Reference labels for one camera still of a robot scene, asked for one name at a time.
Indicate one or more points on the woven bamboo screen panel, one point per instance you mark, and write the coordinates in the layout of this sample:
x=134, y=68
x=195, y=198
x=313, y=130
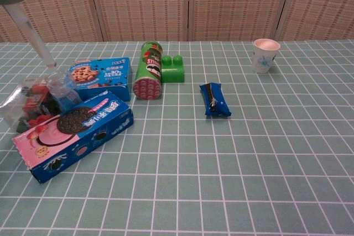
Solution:
x=323, y=4
x=238, y=4
x=141, y=4
x=61, y=4

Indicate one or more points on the clear plastic box red contents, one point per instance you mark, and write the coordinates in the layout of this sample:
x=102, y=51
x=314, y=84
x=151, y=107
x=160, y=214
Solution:
x=15, y=103

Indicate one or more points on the clear bottle blue label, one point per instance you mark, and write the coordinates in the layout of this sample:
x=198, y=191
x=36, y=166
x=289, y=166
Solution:
x=65, y=96

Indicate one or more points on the blue chocolate chip cookie box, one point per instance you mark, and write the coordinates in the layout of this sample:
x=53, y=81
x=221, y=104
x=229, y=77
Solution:
x=108, y=73

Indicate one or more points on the pink and blue Oreo box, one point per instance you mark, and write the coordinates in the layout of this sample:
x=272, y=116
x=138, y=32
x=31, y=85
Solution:
x=83, y=125

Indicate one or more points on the green Pringles can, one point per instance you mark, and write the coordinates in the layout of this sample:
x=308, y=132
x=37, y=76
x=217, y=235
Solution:
x=148, y=67

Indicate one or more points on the green toy building block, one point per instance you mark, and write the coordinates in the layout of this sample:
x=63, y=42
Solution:
x=172, y=74

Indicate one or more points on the blue Oreo snack pack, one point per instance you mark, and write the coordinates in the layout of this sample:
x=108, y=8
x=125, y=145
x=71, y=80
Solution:
x=215, y=100

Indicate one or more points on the white paper cup blue flower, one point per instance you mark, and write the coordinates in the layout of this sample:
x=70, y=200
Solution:
x=264, y=59

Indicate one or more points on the teal grid tablecloth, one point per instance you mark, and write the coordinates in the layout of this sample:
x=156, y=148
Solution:
x=221, y=164

